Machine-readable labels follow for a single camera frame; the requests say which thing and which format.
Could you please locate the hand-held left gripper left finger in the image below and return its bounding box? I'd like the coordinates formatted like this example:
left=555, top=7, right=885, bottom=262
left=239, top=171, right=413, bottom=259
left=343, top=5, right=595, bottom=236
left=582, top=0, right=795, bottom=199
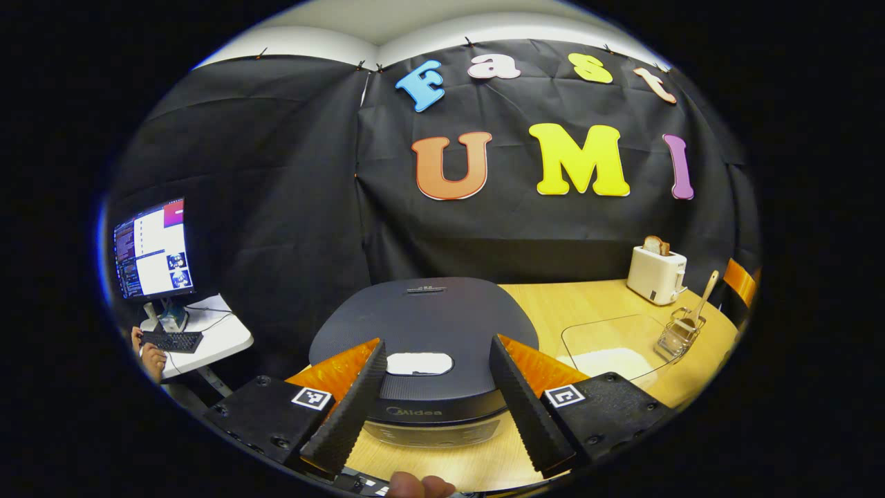
left=201, top=338, right=388, bottom=478

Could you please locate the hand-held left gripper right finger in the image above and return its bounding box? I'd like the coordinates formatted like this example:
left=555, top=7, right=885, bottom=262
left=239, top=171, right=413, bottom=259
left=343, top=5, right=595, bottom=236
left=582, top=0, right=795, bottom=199
left=489, top=334, right=675, bottom=478

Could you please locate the wire chopstick holder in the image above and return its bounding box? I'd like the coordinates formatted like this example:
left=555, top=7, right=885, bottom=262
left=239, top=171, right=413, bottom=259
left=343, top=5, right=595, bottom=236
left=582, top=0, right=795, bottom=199
left=655, top=308, right=706, bottom=359

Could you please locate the clear plastic rice container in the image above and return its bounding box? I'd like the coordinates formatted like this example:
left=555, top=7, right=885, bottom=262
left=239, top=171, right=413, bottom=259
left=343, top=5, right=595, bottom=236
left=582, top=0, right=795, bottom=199
left=560, top=315, right=675, bottom=388

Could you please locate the black rice cooker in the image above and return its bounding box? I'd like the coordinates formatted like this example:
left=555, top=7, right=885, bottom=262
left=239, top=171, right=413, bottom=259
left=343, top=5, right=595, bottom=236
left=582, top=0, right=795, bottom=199
left=309, top=277, right=540, bottom=449

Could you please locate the white toaster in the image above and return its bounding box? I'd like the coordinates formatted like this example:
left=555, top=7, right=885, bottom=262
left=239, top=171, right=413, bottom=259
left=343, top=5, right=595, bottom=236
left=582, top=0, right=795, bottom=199
left=627, top=246, right=689, bottom=306

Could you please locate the white side table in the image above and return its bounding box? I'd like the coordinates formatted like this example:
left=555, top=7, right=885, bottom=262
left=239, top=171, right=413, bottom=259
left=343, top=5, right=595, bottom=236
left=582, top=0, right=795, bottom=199
left=140, top=294, right=254, bottom=380

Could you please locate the black keyboard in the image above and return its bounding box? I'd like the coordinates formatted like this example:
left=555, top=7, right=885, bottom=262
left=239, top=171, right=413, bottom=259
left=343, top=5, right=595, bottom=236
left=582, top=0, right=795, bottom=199
left=140, top=331, right=204, bottom=354

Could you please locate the black backdrop cloth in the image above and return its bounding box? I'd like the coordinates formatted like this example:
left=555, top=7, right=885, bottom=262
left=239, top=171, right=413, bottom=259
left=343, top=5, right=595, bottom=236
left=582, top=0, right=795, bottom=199
left=104, top=38, right=761, bottom=381

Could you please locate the computer monitor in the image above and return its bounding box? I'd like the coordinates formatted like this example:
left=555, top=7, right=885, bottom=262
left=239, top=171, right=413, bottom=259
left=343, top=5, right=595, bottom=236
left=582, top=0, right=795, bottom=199
left=113, top=199, right=196, bottom=302

